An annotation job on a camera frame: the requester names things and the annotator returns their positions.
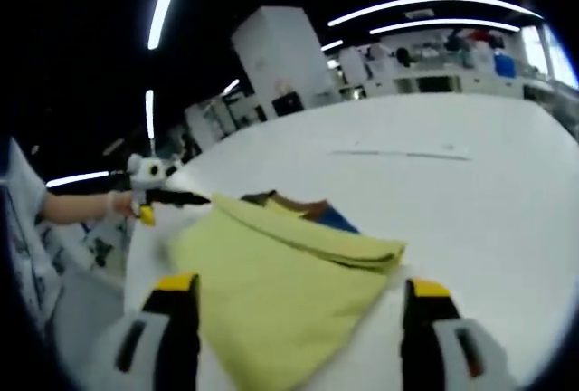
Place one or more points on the white cabinet row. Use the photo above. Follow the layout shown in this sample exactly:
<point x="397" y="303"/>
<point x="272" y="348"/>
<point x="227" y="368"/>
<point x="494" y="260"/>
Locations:
<point x="452" y="85"/>

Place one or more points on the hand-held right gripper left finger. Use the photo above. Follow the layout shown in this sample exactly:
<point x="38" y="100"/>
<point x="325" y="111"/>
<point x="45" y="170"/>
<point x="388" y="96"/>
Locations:
<point x="145" y="350"/>

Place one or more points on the person's grey trousers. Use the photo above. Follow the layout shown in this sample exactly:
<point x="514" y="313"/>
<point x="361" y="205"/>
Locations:
<point x="86" y="309"/>

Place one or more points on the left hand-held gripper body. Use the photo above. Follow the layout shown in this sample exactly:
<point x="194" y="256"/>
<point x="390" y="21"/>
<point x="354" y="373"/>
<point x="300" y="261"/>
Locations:
<point x="142" y="171"/>

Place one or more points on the black screen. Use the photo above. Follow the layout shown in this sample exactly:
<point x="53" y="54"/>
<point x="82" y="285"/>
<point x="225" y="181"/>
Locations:
<point x="286" y="104"/>

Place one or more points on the yellow-green and blue garment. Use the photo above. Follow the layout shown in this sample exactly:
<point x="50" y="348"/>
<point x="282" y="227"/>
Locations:
<point x="271" y="291"/>

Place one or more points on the person's white printed shirt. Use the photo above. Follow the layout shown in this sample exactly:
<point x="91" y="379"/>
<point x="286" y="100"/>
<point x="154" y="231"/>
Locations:
<point x="25" y="183"/>

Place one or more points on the long white ceiling light strip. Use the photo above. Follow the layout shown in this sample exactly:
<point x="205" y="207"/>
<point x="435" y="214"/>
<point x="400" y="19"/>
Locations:
<point x="434" y="0"/>

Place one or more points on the blue crate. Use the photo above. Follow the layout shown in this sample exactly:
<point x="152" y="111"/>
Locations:
<point x="505" y="65"/>

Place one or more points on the person's left hand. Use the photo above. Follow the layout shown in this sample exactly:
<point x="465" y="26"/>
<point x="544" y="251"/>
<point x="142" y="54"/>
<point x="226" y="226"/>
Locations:
<point x="120" y="205"/>

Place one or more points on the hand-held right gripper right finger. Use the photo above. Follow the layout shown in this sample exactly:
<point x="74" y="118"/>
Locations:
<point x="448" y="355"/>

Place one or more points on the white pillar with black screen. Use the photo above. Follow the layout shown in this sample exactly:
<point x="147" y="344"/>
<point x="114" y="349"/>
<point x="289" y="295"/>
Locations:
<point x="280" y="51"/>

